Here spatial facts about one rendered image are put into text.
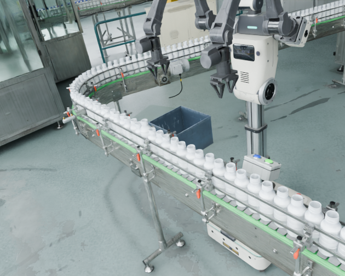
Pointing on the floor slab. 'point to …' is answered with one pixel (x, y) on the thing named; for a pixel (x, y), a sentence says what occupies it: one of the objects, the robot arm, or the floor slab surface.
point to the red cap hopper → (111, 34)
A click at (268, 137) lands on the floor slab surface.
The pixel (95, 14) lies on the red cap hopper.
